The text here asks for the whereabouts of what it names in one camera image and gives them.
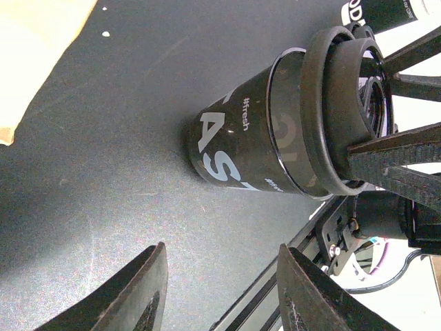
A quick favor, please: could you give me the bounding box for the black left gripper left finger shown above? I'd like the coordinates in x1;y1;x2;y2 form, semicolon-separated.
37;242;168;330

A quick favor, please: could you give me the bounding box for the black cup lid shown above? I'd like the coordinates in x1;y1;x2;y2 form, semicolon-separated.
300;26;393;196

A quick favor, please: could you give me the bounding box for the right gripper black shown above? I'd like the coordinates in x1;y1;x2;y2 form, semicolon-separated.
347;123;440;255

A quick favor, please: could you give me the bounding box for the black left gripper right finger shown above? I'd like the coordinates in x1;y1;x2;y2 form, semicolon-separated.
277;244;397;330

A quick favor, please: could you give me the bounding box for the yellow paper takeout bag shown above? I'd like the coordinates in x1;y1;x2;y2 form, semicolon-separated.
1;1;96;146

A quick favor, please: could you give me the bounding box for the stack of paper cups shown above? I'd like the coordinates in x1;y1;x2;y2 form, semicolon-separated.
340;0;440;33

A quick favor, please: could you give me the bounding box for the black printed coffee cup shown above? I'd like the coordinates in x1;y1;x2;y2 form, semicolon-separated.
187;48;332;201

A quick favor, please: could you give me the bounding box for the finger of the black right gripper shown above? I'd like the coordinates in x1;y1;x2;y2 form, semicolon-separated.
380;26;441;103

